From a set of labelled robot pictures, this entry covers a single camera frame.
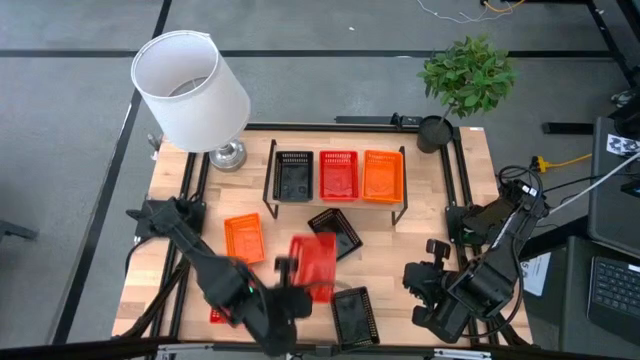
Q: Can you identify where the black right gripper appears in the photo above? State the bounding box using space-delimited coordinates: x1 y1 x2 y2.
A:
403 238 469 345

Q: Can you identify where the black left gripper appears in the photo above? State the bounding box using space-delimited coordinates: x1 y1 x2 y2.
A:
262 255 314 357

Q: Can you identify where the black plastic basket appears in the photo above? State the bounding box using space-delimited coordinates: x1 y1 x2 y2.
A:
307 207 364 262
329 285 381 350
272 150 315 203

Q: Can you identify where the orange plastic basket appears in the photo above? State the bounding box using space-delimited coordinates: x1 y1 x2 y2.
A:
223 212 267 265
362 149 405 205

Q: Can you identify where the wooden shelf with black legs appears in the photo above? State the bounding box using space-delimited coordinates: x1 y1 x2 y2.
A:
262 138 409 226

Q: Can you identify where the white paper sheet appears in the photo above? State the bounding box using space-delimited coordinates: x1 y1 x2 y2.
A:
519 252 551 297

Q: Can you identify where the black side desk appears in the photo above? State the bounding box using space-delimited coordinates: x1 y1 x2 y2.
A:
559 234 640 357

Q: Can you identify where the black flat bar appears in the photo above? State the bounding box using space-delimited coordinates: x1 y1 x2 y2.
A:
334 113 424 127

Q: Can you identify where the black keyboard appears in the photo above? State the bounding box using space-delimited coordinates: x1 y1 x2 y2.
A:
587 255 640 341

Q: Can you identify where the dark grey screen panel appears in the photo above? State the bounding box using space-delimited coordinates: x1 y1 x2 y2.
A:
588 117 640 259

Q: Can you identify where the black desk foot bar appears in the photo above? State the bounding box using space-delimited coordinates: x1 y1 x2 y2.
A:
542 121 595 135

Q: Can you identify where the white shade table lamp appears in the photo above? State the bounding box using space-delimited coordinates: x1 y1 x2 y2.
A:
130 29 251 173

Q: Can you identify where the green plant in black pot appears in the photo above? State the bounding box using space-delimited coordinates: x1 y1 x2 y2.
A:
416 33 519 155

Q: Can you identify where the white card with black print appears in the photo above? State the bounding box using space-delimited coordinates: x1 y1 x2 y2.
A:
606 133 640 157

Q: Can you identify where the grey chair base leg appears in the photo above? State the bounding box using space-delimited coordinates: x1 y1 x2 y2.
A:
0 219 40 242

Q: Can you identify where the yellow extension cable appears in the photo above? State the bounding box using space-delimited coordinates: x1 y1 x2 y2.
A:
531 152 594 174

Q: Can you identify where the black metal table frame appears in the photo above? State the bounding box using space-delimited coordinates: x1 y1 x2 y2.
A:
112 122 534 360

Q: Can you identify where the white cable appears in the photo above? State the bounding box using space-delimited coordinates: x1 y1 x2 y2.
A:
546 149 640 217

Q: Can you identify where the black desk leg frame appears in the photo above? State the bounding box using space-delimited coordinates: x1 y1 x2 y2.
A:
479 0 640 89

